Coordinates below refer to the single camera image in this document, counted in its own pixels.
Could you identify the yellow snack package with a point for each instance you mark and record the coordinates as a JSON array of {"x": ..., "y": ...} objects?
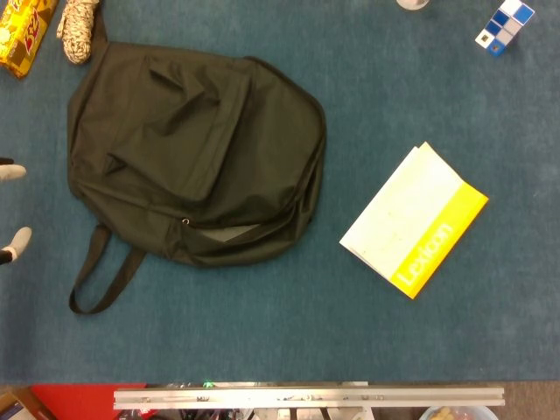
[{"x": 22, "y": 35}]

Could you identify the black fabric backpack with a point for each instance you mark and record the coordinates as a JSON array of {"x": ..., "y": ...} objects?
[{"x": 192, "y": 144}]

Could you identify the pale round bowl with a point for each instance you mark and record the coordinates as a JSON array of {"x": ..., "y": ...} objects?
[{"x": 455, "y": 413}]

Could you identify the aluminium profile rail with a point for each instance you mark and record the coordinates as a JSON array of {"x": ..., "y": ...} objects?
[{"x": 306, "y": 397}]

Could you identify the cardboard box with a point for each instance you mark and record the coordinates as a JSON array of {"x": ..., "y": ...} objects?
[{"x": 17, "y": 407}]

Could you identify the blue felt table mat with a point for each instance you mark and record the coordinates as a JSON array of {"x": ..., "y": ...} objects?
[{"x": 394, "y": 341}]

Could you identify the robot torso base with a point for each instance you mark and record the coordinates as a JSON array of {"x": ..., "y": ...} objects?
[{"x": 271, "y": 414}]

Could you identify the blue white twist cube puzzle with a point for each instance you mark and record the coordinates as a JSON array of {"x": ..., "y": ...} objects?
[{"x": 503, "y": 26}]

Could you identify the white book with yellow band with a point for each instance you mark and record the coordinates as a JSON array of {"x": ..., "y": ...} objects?
[{"x": 407, "y": 214}]

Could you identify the red panel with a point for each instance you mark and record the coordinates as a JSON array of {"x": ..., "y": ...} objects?
[{"x": 74, "y": 400}]

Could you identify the white bottle with pink print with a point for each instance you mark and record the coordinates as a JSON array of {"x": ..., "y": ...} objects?
[{"x": 412, "y": 3}]

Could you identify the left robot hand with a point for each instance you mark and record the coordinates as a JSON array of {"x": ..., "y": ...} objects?
[{"x": 17, "y": 242}]

